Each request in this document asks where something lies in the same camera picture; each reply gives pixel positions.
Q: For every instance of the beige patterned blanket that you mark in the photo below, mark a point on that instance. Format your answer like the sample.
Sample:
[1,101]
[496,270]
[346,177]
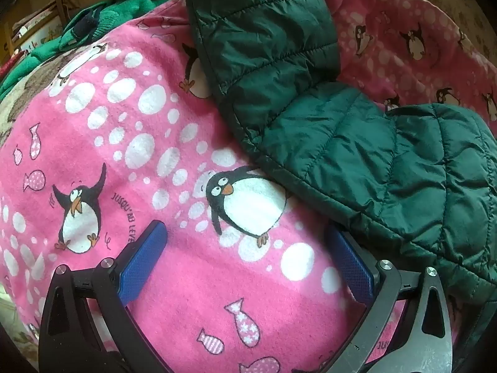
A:
[35,83]

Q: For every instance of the pink penguin print blanket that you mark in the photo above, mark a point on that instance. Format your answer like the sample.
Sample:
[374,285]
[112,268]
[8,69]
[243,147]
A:
[136,163]

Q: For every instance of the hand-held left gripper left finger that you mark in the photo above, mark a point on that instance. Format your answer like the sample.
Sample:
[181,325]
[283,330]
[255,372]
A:
[143,266]

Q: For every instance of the green knit sweater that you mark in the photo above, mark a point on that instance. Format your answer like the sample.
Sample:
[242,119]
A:
[89,17]

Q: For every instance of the wooden bookshelf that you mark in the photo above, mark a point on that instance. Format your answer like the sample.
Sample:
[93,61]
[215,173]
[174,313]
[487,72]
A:
[39,27]

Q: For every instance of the dark green quilted jacket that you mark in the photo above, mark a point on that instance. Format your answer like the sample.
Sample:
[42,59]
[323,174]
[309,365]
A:
[310,124]

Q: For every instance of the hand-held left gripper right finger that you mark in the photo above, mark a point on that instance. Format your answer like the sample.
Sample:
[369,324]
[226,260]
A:
[351,269]

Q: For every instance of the floral bedsheet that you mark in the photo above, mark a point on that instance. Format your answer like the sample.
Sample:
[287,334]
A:
[446,0]

